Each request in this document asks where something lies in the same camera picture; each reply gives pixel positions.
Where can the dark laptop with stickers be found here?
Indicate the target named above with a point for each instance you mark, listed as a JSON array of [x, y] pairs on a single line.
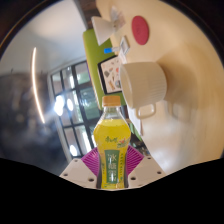
[[110, 75]]

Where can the yellow drink bottle orange cap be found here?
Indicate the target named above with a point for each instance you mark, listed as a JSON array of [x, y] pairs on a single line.
[[111, 140]]

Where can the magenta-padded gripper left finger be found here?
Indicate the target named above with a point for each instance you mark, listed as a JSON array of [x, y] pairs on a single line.
[[78, 170]]

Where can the small printed card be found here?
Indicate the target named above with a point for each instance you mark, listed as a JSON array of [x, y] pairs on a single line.
[[124, 45]]

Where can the large dark-framed window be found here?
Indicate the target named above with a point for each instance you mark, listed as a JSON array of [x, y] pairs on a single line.
[[75, 110]]

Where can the flat round red coaster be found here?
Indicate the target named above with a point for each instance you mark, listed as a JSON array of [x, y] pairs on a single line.
[[140, 30]]

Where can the long curved ceiling light strip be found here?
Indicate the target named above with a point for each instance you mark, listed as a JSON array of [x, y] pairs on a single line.
[[35, 86]]

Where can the green upholstered bench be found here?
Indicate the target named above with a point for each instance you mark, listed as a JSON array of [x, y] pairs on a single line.
[[93, 46]]

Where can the white bowl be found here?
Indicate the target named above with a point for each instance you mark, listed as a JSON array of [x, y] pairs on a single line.
[[101, 30]]

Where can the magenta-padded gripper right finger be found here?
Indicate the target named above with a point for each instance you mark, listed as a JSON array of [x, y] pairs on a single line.
[[146, 170]]

